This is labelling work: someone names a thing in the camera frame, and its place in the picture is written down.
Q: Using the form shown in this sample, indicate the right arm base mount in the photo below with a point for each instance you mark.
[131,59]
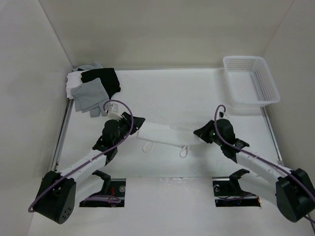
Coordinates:
[228,193]

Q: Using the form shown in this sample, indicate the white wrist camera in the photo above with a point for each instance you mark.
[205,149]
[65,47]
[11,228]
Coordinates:
[222,114]
[112,112]

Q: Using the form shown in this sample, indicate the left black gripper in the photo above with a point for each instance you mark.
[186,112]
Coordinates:
[126,119]

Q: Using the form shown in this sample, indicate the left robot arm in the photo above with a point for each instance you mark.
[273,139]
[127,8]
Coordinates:
[60,192]

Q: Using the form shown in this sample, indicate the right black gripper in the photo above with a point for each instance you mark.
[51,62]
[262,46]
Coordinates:
[202,132]

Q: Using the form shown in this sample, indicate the white plastic basket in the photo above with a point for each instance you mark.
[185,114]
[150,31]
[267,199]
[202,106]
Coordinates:
[250,82]

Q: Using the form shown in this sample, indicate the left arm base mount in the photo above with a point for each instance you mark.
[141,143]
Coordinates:
[112,192]

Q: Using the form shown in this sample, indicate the folded white tank top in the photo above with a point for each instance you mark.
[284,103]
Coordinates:
[73,81]

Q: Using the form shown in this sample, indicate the folded black tank top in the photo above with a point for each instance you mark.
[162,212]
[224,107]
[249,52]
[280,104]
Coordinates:
[108,79]

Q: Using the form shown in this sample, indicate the light grey folded top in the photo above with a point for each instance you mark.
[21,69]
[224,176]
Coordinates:
[95,65]

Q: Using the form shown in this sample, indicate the white tank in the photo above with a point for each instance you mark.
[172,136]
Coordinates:
[167,135]
[73,81]

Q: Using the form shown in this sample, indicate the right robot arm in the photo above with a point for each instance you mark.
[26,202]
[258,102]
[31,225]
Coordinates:
[290,190]

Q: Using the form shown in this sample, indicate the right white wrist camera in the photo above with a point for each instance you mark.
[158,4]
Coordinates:
[222,114]

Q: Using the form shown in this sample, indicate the folded grey tank top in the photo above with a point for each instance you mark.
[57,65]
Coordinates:
[91,97]

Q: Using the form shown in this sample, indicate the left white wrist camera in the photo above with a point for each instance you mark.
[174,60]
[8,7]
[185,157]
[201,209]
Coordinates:
[112,112]

